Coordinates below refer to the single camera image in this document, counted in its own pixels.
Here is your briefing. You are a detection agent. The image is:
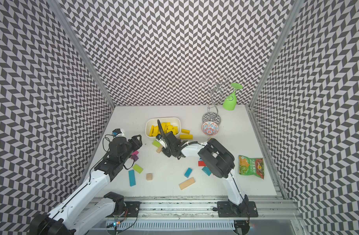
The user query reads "light green block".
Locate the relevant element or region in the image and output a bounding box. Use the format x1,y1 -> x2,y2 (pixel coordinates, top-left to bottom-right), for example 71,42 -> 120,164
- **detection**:
152,140 -> 161,148
133,164 -> 143,174

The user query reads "long teal block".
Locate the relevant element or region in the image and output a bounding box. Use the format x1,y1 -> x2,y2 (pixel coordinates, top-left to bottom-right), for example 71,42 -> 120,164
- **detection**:
128,170 -> 136,187

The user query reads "metal wire cup rack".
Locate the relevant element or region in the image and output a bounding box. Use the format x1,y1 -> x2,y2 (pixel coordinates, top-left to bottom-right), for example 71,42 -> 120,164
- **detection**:
202,73 -> 228,125

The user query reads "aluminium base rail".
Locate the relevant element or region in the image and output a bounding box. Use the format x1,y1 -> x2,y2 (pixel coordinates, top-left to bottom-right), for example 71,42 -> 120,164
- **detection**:
125,196 -> 303,220

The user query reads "long natural wood block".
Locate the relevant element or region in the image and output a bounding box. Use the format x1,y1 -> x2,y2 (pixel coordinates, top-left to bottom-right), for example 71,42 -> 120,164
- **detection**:
179,177 -> 195,190

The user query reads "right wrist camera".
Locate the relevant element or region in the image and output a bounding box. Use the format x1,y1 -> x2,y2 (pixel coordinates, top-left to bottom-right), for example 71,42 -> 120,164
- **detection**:
155,134 -> 167,148

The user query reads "green plastic goblet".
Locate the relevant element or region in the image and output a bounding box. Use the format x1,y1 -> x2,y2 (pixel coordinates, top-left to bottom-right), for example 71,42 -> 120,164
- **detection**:
223,83 -> 244,111

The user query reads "dark purple block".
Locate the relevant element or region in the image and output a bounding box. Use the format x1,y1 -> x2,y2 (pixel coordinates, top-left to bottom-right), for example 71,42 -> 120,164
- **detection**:
130,155 -> 139,162

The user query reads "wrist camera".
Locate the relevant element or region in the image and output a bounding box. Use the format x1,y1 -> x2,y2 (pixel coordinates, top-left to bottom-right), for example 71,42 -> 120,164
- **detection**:
155,134 -> 167,148
112,128 -> 125,137

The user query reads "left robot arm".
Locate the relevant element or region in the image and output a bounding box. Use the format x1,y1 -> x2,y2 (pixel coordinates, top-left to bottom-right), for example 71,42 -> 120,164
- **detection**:
28,133 -> 143,235

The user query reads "light green block front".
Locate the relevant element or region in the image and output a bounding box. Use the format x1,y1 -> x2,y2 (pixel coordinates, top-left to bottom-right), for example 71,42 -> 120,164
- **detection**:
133,164 -> 143,174

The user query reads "small teal block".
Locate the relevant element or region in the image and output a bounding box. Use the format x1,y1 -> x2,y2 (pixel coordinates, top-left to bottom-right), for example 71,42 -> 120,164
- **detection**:
184,168 -> 193,178

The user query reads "green snack bag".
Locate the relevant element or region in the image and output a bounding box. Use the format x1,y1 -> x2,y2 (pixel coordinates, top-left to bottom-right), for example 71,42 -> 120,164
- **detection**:
239,155 -> 265,179

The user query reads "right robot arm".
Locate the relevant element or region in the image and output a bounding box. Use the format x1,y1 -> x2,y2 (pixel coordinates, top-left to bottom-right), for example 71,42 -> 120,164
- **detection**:
155,134 -> 250,216

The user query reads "light green block back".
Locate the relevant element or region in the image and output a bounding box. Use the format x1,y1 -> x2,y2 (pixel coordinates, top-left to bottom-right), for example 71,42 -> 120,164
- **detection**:
152,140 -> 161,148

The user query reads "long yellow bar block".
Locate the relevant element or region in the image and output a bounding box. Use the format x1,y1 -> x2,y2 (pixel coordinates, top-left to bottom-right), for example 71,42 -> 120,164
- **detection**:
179,134 -> 193,140

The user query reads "short yellow block back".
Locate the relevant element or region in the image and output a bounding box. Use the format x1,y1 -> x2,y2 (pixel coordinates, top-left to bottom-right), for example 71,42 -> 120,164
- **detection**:
181,129 -> 190,135

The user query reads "small natural wood cube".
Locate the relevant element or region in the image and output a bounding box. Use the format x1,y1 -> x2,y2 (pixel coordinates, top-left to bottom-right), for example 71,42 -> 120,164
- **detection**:
146,173 -> 153,181

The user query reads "white plastic tray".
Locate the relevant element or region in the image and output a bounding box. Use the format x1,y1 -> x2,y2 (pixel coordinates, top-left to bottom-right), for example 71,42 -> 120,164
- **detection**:
145,117 -> 181,138

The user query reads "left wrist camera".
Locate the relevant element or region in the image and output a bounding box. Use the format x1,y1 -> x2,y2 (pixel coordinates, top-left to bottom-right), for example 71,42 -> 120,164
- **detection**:
112,128 -> 125,137

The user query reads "teal wedge block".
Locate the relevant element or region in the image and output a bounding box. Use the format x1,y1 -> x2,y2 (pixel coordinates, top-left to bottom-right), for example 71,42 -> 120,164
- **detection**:
202,166 -> 212,176

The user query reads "natural wood block back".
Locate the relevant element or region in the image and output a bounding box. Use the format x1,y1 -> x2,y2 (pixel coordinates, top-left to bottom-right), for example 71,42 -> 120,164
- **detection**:
156,146 -> 163,153

